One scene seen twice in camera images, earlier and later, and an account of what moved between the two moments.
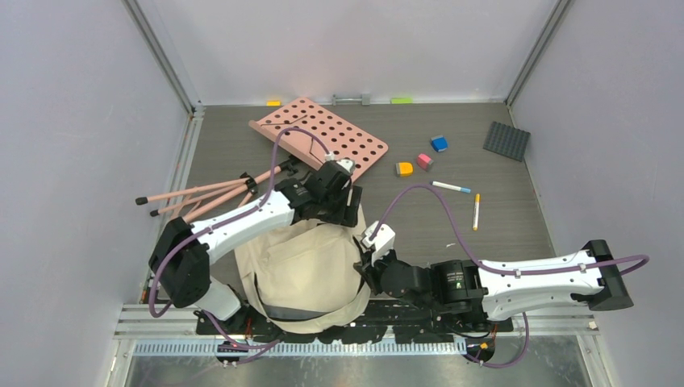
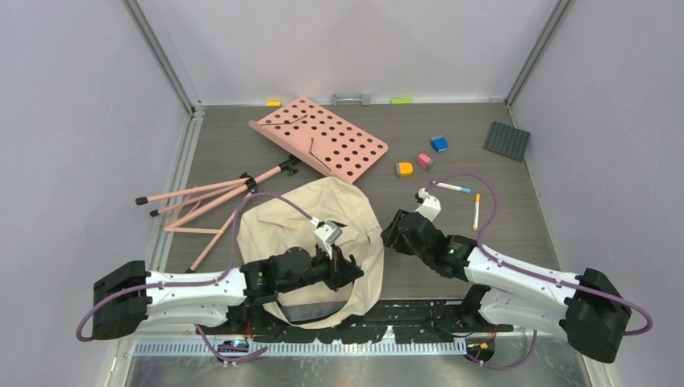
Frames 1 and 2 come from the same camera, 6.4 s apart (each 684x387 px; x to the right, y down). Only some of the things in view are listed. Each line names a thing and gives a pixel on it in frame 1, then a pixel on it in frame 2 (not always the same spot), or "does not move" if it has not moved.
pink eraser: [424, 161] does not move
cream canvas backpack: [305, 278] does not move
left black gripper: [348, 214] → [339, 271]
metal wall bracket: [364, 100] does not move
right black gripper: [370, 272] → [393, 237]
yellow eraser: [404, 169] does not move
